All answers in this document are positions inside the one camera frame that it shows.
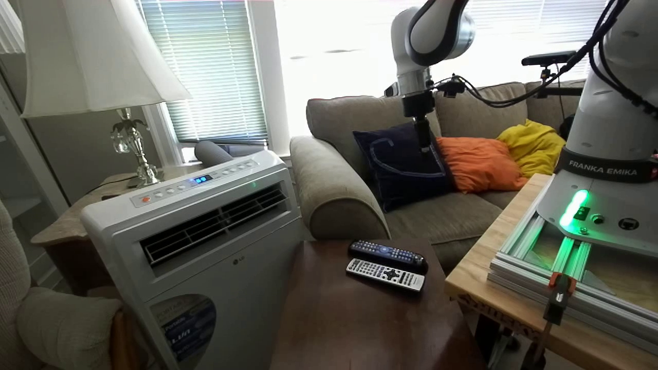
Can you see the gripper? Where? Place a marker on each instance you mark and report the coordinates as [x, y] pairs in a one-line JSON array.
[[417, 104]]

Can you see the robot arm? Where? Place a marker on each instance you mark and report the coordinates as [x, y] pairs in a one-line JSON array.
[[611, 118]]

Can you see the beige fabric sofa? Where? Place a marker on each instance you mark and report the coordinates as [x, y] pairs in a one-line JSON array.
[[339, 190]]

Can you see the navy blue pillow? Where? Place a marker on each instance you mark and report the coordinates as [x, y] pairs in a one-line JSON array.
[[401, 169]]

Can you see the orange pillow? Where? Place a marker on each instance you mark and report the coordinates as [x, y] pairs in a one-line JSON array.
[[480, 164]]

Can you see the yellow blanket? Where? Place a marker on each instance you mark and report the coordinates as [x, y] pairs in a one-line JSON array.
[[532, 146]]

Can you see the black remote control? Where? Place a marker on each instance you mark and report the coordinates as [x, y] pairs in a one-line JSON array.
[[388, 254]]

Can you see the silver remote control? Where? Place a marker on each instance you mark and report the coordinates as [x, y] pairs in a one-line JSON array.
[[385, 274]]

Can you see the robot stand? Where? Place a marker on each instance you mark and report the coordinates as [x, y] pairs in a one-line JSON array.
[[493, 267]]

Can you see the orange and black clamp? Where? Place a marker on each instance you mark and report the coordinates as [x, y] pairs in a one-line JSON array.
[[557, 303]]

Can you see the white portable air conditioner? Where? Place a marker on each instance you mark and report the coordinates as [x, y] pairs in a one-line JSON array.
[[205, 257]]

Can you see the table lamp with white shade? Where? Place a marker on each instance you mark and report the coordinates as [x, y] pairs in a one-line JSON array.
[[92, 56]]

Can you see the wooden side table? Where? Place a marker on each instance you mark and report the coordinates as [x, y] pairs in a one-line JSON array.
[[67, 226]]

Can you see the beige armchair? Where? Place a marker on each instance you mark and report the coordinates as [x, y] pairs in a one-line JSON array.
[[46, 318]]

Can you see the camera on mount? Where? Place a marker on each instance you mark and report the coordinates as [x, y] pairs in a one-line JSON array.
[[548, 58]]

